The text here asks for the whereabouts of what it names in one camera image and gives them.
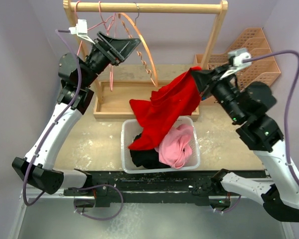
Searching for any wooden hanger with metal hook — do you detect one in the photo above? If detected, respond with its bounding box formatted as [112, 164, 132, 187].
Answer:
[118, 12, 158, 88]

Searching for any white plastic basket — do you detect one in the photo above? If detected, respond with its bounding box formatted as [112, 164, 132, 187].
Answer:
[121, 119, 200, 174]

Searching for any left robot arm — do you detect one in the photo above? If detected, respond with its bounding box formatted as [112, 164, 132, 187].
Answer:
[12, 32, 141, 195]

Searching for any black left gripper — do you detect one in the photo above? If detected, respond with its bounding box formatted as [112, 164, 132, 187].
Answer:
[80, 31, 139, 88]

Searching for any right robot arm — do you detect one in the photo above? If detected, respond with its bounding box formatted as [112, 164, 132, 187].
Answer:
[191, 65, 299, 223]

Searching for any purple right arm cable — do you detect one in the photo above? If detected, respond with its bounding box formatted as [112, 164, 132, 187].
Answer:
[243, 49, 299, 197]

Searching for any pink t shirt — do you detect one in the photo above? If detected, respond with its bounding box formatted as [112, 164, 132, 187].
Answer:
[155, 124, 194, 169]

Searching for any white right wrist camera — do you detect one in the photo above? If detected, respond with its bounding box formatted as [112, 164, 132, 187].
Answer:
[220, 48, 252, 80]

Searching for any red t shirt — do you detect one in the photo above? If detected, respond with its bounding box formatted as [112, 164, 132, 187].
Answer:
[129, 66, 202, 150]

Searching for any peach plastic file organizer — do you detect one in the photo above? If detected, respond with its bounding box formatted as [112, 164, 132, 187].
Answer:
[195, 27, 282, 107]

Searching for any aluminium rail frame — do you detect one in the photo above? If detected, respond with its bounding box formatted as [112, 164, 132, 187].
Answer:
[7, 65, 296, 239]

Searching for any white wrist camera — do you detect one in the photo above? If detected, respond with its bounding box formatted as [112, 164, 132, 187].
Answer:
[68, 19, 96, 45]
[220, 48, 252, 80]

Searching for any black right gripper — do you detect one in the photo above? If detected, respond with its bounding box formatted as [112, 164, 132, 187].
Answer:
[191, 63, 246, 123]

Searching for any wooden clothes rack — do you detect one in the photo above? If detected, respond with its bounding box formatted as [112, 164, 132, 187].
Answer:
[63, 0, 228, 120]

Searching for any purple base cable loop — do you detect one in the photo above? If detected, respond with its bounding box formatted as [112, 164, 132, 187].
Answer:
[73, 184, 125, 222]

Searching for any black t shirt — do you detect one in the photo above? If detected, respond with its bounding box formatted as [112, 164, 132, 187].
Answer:
[129, 144, 170, 169]

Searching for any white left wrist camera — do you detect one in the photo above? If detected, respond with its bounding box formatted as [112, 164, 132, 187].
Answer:
[68, 19, 96, 45]

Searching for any pink wire hanger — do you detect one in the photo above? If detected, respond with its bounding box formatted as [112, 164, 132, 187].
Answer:
[74, 0, 116, 59]
[98, 0, 121, 92]

